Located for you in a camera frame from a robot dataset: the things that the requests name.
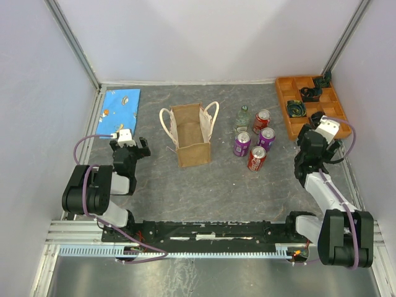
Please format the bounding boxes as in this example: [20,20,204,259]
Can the silver soda can front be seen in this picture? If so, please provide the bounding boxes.
[252,109,270,134]

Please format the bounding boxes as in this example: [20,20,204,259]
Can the blue patterned cloth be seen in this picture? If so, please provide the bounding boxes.
[96,89,140,135]

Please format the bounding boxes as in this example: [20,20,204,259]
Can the rolled black sock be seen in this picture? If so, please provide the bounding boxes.
[299,87,322,103]
[309,111,325,129]

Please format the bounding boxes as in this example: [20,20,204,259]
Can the left corner aluminium post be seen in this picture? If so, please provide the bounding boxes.
[44,0,101,90]

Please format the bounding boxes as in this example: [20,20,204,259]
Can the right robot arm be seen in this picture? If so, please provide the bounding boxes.
[283,116,374,269]

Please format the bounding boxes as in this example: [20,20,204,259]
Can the right corner aluminium post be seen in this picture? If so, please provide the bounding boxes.
[321,0,372,74]

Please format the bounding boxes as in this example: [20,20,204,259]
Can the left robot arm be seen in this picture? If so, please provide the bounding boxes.
[62,137,151,241]

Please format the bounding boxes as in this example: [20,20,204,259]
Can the rolled black sock upper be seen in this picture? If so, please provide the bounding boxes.
[299,87,322,103]

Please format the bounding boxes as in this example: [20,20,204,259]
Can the corner aluminium post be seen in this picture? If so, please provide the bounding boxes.
[321,0,372,74]
[44,0,101,90]

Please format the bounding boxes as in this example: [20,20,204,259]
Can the red soda can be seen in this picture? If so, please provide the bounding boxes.
[247,146,267,171]

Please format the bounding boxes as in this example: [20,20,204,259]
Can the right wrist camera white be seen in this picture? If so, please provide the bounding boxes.
[314,116,340,144]

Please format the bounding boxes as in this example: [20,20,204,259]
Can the purple soda can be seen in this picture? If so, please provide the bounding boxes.
[257,127,275,153]
[233,131,251,157]

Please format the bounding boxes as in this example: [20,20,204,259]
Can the rolled sock corner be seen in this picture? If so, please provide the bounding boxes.
[312,70,332,88]

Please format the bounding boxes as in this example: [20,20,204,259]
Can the orange compartment tray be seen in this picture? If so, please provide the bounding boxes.
[275,76,347,140]

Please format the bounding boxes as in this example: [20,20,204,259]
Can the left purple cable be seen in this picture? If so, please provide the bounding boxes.
[72,134,170,265]

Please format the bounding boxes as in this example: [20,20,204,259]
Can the brown paper bag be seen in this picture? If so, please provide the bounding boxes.
[159,101,220,168]

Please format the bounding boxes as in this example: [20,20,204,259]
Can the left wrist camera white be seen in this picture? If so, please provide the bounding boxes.
[111,129,136,147]

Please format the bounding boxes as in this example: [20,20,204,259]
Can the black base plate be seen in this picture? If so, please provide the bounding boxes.
[101,217,308,255]

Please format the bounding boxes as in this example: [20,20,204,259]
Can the aluminium frame rail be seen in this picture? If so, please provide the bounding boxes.
[45,220,385,247]

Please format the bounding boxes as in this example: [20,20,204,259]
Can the rolled green blue sock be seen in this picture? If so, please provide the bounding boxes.
[286,100,307,118]

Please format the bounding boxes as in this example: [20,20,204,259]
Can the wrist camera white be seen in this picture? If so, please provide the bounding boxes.
[314,116,340,144]
[111,129,136,147]

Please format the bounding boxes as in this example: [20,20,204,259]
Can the rolled black sock lower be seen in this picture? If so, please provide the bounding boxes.
[309,111,325,129]

